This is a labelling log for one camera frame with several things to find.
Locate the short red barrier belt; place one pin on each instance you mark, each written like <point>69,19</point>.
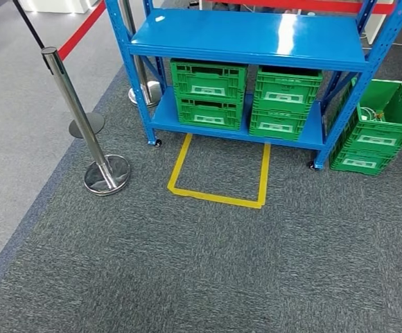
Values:
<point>83,30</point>

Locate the white partition panel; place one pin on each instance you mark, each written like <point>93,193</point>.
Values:
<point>374,27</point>

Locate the chrome stanchion post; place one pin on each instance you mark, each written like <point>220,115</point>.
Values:
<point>72,105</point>
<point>148,92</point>

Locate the blue metal shelf rack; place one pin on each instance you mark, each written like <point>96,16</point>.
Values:
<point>249,32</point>

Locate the long red barrier belt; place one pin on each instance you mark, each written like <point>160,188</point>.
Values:
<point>326,5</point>

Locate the white lit cabinet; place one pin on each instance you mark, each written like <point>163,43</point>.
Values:
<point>59,5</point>

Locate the yellow floor tape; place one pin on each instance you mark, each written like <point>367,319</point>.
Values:
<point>218,197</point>

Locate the black stanchion with round base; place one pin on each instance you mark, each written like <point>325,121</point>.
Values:
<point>90,124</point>

